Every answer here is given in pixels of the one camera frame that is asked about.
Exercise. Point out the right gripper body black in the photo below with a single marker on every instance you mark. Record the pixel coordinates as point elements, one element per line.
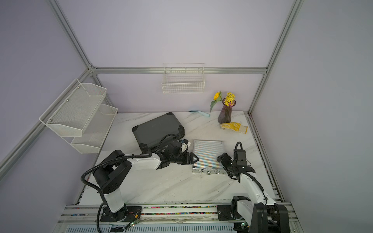
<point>231,168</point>

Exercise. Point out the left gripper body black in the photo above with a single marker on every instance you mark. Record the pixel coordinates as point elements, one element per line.
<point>181,158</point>

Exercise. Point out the silver aluminium poker case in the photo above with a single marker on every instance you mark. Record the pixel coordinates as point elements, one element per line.
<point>207,152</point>

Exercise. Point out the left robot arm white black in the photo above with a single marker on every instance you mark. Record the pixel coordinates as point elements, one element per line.
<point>107,177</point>

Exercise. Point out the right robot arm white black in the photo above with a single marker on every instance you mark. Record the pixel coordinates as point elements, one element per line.
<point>256,210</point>

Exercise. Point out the dark grey poker case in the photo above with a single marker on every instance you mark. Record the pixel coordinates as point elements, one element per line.
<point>150,133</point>

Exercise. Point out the yellow work glove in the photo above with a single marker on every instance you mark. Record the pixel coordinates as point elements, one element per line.
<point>234,126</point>

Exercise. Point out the purple glass vase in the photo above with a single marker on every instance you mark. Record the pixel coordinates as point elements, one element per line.
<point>225,114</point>

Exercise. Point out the light blue plastic tool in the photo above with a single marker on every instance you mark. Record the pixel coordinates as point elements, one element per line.
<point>200,112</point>

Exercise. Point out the yellow flower bunch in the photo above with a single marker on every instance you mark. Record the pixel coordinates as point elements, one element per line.
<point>229,100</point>

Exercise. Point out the yellow sunflower with leaf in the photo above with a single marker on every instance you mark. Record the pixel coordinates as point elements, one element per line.
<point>217,98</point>

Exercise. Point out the white mesh two-tier shelf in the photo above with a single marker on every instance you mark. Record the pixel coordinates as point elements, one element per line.
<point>80,117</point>

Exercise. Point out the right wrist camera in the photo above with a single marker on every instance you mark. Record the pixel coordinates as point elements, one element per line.
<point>240,155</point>

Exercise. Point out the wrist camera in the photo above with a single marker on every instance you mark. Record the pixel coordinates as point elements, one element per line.
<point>240,155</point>
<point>185,145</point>

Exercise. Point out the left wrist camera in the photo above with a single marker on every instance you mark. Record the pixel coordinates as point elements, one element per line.
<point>185,145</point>

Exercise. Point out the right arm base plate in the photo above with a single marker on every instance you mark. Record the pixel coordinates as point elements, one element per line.
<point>225,213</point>

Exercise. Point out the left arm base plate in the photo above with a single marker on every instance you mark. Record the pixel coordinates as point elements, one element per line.
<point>126,214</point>

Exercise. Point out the white wire wall basket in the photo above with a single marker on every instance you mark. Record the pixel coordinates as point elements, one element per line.
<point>183,78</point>

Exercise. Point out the aluminium frame rail structure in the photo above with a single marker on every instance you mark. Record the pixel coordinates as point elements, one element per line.
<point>178,38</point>

